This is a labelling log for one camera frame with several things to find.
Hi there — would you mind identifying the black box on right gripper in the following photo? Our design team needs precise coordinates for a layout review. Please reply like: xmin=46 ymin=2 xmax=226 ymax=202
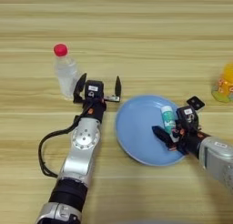
xmin=176 ymin=105 xmax=199 ymax=126

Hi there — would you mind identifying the clear bottle with red cap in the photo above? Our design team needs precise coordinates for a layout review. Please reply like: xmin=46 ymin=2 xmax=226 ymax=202
xmin=53 ymin=43 xmax=82 ymax=101

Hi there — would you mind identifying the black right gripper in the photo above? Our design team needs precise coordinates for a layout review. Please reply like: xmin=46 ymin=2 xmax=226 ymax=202
xmin=151 ymin=121 xmax=211 ymax=158

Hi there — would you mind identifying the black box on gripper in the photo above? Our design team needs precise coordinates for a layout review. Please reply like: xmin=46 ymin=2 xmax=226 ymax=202
xmin=176 ymin=105 xmax=199 ymax=126
xmin=84 ymin=79 xmax=105 ymax=99

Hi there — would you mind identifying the blue round plate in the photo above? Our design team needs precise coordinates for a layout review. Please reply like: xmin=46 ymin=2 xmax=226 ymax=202
xmin=115 ymin=94 xmax=196 ymax=168

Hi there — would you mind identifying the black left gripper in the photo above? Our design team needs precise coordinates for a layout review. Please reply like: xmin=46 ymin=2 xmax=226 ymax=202
xmin=72 ymin=72 xmax=123 ymax=124

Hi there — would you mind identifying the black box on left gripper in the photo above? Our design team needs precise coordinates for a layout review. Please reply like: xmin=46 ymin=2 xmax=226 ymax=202
xmin=84 ymin=79 xmax=105 ymax=99

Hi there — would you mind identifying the green and white tube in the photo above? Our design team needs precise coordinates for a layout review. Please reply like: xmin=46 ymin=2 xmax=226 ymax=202
xmin=159 ymin=105 xmax=180 ymax=144

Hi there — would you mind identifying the orange juice bottle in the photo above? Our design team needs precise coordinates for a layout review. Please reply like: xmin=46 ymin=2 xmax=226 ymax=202
xmin=210 ymin=62 xmax=233 ymax=104

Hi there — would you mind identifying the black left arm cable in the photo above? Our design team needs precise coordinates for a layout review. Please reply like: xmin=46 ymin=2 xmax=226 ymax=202
xmin=37 ymin=105 xmax=90 ymax=178

